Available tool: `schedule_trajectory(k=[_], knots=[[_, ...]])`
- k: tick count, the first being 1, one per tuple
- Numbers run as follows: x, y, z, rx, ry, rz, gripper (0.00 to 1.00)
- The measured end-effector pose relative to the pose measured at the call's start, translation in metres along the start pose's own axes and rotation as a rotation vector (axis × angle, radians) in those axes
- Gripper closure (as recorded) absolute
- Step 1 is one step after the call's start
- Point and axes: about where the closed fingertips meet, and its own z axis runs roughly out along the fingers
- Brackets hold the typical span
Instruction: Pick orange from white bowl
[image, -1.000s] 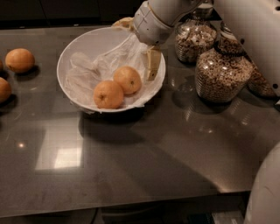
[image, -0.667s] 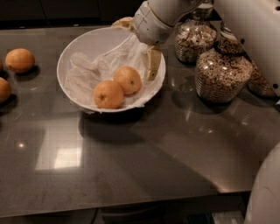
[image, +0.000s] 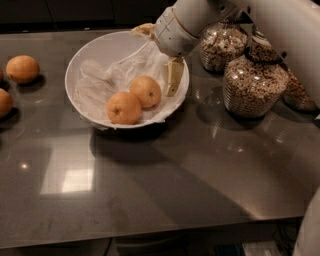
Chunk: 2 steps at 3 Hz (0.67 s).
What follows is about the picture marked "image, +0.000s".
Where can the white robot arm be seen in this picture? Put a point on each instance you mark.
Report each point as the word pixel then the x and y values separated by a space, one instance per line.
pixel 291 26

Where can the glass jar with pale cereal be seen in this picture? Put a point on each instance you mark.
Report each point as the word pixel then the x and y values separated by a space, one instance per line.
pixel 221 43

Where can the glass jar colourful cereal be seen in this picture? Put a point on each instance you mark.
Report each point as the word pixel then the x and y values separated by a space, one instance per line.
pixel 296 96

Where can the white bowl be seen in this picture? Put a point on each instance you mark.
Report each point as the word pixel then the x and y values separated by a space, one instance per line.
pixel 106 50

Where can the orange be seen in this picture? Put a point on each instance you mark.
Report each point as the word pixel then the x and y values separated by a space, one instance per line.
pixel 22 69
pixel 147 90
pixel 6 103
pixel 123 108

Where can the orange at bowl front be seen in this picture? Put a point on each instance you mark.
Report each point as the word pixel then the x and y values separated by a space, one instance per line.
pixel 123 108

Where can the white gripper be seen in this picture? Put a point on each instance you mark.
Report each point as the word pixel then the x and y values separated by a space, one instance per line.
pixel 165 32

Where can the white plastic bag liner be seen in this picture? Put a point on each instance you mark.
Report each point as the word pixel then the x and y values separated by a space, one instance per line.
pixel 97 84

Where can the large glass cereal jar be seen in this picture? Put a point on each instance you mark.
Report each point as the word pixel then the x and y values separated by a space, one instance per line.
pixel 255 81

